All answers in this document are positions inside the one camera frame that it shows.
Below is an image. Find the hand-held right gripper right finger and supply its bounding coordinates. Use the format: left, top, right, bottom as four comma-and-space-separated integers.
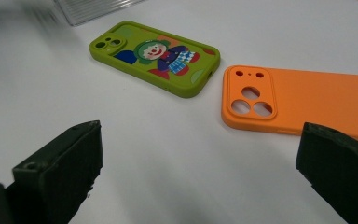
295, 121, 358, 224

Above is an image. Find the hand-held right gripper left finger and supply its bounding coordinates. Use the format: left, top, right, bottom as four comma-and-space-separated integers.
5, 119, 104, 224

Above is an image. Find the orange phone case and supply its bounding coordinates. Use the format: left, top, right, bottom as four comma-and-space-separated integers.
220, 64, 358, 145

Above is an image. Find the clear plastic tray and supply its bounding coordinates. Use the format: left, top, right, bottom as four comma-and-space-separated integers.
54, 0, 147, 27

